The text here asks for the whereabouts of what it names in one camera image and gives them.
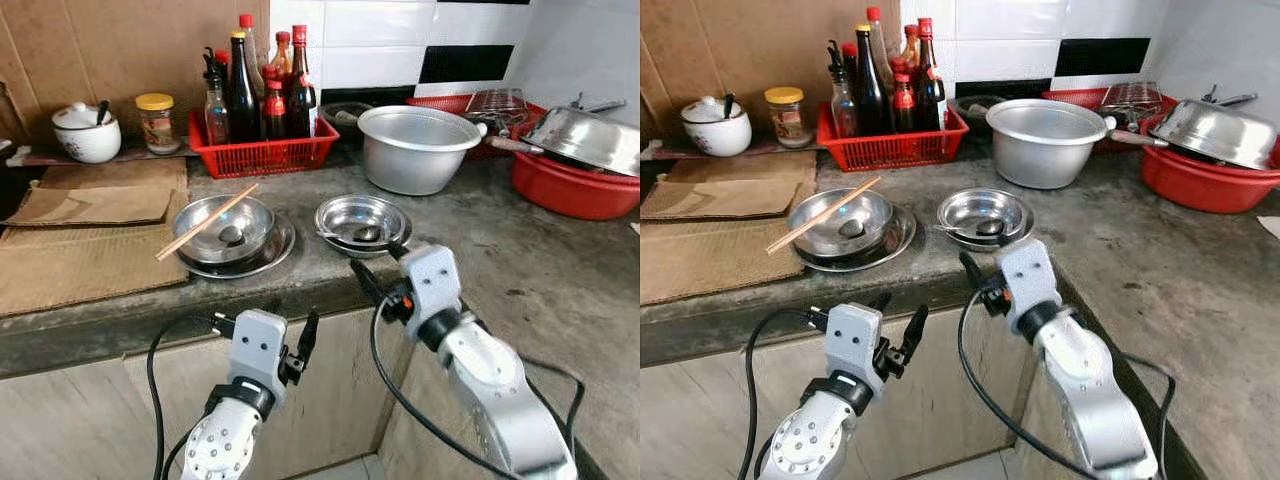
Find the white ceramic lidded pot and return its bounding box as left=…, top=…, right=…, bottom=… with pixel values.
left=681, top=95, right=754, bottom=159
left=51, top=101, right=124, bottom=165

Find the red plastic basin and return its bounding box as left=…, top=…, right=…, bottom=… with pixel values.
left=509, top=138, right=641, bottom=222
left=1139, top=113, right=1280, bottom=215

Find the small stainless steel bowl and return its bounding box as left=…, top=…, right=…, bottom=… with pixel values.
left=936, top=187, right=1036, bottom=252
left=314, top=194, right=412, bottom=260

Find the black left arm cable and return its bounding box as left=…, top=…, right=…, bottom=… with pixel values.
left=146, top=312, right=238, bottom=480
left=744, top=306, right=833, bottom=480

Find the beige kitchen cabinet front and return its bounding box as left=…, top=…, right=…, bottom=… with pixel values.
left=640, top=296, right=1043, bottom=480
left=0, top=300, right=421, bottom=480

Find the small folded cardboard piece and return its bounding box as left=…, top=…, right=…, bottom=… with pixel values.
left=4, top=184, right=177, bottom=228
left=640, top=178, right=806, bottom=222

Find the small red capped bottle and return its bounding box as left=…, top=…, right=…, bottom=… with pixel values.
left=891, top=72, right=918, bottom=135
left=261, top=79, right=290, bottom=142

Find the metal wire rack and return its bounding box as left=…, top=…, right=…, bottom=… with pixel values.
left=463, top=87, right=533, bottom=128
left=1099, top=81, right=1165, bottom=123

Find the tall clear bottle red cap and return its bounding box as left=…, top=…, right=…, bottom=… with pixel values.
left=238, top=13, right=267, bottom=101
left=865, top=6, right=895, bottom=93

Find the long black right arm cable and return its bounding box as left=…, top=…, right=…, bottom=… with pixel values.
left=369, top=298, right=526, bottom=480
left=957, top=288, right=1106, bottom=480

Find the dark bottle red cap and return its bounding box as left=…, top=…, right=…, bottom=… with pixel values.
left=287, top=24, right=319, bottom=139
left=914, top=17, right=947, bottom=132

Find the large flat cardboard sheet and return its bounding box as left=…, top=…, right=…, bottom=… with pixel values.
left=640, top=150, right=820, bottom=307
left=0, top=157, right=192, bottom=318

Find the large stainless steel bowl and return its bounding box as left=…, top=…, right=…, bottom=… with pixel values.
left=171, top=194, right=277, bottom=267
left=786, top=187, right=895, bottom=260

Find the stainless steel plate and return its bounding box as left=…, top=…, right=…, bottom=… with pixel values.
left=177, top=211, right=298, bottom=280
left=794, top=204, right=918, bottom=274

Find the dark round bowl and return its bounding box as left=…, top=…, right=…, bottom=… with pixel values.
left=317, top=100, right=375, bottom=143
left=949, top=94, right=1003, bottom=137

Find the dark sauce bottle yellow cap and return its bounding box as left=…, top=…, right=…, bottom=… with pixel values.
left=854, top=24, right=894, bottom=137
left=227, top=30, right=264, bottom=144

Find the glass bottle black spout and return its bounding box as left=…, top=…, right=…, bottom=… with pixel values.
left=202, top=46, right=232, bottom=147
left=827, top=39, right=860, bottom=140

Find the large aluminium pot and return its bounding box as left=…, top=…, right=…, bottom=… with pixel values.
left=984, top=97, right=1113, bottom=192
left=356, top=104, right=488, bottom=197

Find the red plastic dish basket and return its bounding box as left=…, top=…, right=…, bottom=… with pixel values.
left=407, top=92, right=549, bottom=162
left=1041, top=87, right=1183, bottom=153

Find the wooden chopstick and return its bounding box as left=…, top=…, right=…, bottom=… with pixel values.
left=158, top=182, right=260, bottom=259
left=765, top=178, right=881, bottom=255
left=768, top=176, right=884, bottom=252
left=155, top=184, right=257, bottom=262

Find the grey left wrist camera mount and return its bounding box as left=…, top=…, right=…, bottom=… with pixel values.
left=228, top=309, right=290, bottom=406
left=825, top=302, right=887, bottom=397

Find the upright cardboard wall panel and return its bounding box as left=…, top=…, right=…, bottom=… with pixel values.
left=640, top=0, right=903, bottom=146
left=0, top=0, right=273, bottom=153

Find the wooden pan handle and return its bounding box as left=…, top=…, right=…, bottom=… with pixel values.
left=1107, top=129, right=1168, bottom=151
left=485, top=134, right=548, bottom=158

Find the short black right arm cable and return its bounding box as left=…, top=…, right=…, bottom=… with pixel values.
left=1120, top=350, right=1178, bottom=456
left=520, top=354, right=587, bottom=456

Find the long steel spoon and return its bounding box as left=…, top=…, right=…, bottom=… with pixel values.
left=939, top=217, right=1007, bottom=239
left=319, top=224, right=387, bottom=245

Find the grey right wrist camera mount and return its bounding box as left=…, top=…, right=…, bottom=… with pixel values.
left=996, top=237, right=1062, bottom=333
left=399, top=244, right=464, bottom=342

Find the glass jar yellow lid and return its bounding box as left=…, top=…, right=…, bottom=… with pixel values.
left=135, top=93, right=182, bottom=156
left=764, top=87, right=812, bottom=150

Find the red plastic bottle basket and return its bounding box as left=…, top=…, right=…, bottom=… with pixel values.
left=816, top=100, right=970, bottom=174
left=188, top=107, right=342, bottom=180

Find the grey metal utensil handle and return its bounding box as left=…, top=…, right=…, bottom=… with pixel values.
left=568, top=93, right=628, bottom=114
left=1203, top=86, right=1260, bottom=110

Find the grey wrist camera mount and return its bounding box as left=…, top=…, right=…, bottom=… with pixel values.
left=228, top=309, right=290, bottom=406
left=996, top=237, right=1062, bottom=333
left=825, top=302, right=887, bottom=397
left=399, top=244, right=464, bottom=342

